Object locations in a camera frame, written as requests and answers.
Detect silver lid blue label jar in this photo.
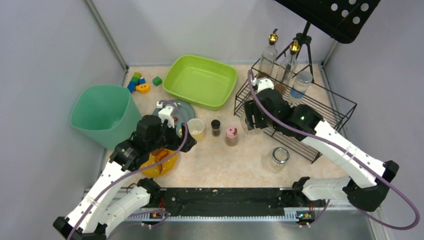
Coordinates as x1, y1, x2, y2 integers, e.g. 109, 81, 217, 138
288, 70, 313, 104

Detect gold top oil bottle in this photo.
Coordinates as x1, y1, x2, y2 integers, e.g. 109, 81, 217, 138
274, 39, 301, 97
256, 28, 279, 79

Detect glass jar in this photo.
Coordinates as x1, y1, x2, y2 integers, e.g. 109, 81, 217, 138
240, 113, 262, 136
265, 147, 290, 173

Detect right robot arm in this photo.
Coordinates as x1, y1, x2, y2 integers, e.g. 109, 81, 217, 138
243, 88, 399, 212

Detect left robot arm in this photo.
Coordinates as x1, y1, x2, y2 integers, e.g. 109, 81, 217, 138
53, 114, 197, 240

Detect brown food scraps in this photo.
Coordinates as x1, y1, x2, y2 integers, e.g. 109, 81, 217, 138
151, 148, 170, 175

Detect grey-blue plate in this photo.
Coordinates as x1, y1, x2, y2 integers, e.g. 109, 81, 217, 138
170, 99, 197, 128

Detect yellow and white mug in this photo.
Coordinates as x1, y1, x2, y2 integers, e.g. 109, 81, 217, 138
187, 118, 206, 142

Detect yellow scalloped plate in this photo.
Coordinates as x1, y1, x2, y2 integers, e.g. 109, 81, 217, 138
139, 148, 178, 178

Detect black lid spice jar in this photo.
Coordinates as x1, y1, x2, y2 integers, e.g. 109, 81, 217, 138
211, 119, 221, 137

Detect pink lid spice jar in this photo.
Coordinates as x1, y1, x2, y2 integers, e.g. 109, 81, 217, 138
225, 125, 239, 147

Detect orange toy piece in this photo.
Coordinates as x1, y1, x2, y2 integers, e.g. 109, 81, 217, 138
135, 83, 151, 94

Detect green toy cube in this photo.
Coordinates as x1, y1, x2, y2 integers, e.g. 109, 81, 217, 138
152, 76, 163, 86

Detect teal trash bin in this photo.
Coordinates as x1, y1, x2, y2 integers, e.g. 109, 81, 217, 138
70, 84, 142, 151

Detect stacked toy blocks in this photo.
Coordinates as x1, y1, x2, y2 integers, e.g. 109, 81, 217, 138
127, 72, 146, 93

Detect green plastic basin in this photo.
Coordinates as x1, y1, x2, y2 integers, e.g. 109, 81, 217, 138
162, 54, 238, 111

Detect black tripod stand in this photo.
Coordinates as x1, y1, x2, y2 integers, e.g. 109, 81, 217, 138
275, 21, 313, 80

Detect black perforated tray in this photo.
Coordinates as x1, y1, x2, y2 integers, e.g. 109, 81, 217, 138
277, 0, 380, 44

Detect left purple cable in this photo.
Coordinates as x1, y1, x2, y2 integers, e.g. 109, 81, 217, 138
66, 99, 190, 240

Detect purple cable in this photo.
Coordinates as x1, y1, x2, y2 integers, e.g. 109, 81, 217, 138
66, 99, 190, 240
247, 69, 421, 231

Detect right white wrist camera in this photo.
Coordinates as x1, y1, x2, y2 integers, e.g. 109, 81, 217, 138
251, 77, 275, 94

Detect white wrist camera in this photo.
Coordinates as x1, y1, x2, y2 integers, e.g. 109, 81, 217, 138
156, 102, 176, 129
251, 77, 275, 94

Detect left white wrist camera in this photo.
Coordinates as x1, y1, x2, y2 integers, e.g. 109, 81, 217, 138
156, 102, 176, 129

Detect black wire rack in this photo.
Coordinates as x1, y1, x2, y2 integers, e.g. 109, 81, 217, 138
233, 56, 358, 165

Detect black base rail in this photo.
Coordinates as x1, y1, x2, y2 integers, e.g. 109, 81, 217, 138
127, 187, 327, 224

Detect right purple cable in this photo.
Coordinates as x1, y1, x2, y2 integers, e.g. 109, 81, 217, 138
247, 69, 421, 231

